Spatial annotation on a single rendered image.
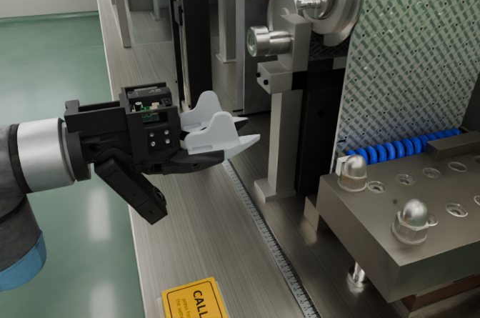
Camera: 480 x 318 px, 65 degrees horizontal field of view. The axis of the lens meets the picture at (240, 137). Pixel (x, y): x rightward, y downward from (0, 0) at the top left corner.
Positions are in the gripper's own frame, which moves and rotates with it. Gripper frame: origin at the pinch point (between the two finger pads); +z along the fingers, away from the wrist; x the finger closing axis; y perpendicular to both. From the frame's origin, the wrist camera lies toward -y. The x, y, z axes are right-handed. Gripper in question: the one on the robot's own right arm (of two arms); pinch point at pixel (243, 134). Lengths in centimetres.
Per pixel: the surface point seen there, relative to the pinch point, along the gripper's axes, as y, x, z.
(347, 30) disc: 12.0, 0.3, 13.5
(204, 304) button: -16.6, -10.2, -8.7
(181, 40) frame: -0.5, 43.6, 1.1
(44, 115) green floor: -109, 246, -69
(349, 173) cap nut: -3.5, -7.6, 11.3
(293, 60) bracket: 6.3, 7.0, 10.1
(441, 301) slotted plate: -17.8, -19.0, 19.9
